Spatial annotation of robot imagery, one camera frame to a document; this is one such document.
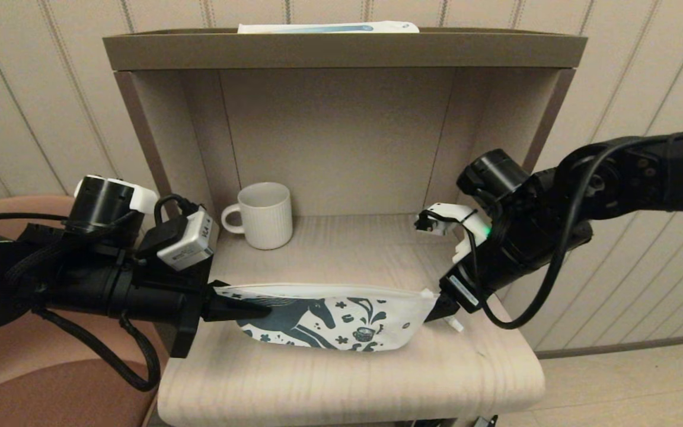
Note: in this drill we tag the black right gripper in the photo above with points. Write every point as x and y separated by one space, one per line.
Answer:
525 237

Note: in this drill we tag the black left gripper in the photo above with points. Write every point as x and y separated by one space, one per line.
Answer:
152 296

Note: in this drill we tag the small white toothpaste tube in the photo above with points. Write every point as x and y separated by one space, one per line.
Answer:
455 324

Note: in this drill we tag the white horse print pouch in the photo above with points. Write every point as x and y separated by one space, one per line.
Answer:
329 317

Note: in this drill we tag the white ribbed ceramic mug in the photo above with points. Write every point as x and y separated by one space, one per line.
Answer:
267 219

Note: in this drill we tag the pink chair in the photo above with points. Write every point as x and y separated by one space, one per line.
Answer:
51 385

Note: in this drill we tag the beige wooden desk shelf unit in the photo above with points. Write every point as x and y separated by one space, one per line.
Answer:
341 136

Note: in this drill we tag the white blue toothbrush box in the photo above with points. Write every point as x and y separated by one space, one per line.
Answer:
329 28

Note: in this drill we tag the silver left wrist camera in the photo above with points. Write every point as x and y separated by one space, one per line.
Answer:
190 243

